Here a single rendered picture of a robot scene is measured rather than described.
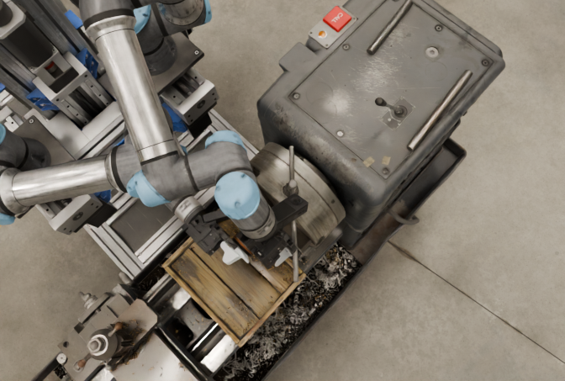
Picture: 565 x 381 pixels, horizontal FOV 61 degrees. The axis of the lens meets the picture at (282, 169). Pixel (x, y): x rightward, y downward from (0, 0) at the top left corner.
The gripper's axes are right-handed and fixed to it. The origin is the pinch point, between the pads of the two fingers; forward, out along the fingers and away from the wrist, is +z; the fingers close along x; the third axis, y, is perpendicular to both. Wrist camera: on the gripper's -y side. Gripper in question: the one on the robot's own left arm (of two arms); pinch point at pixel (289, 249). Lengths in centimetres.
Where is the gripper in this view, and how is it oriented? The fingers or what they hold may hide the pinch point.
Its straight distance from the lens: 116.3
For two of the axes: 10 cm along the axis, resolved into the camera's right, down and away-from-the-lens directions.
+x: 6.8, 5.3, -5.1
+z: 2.6, 4.8, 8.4
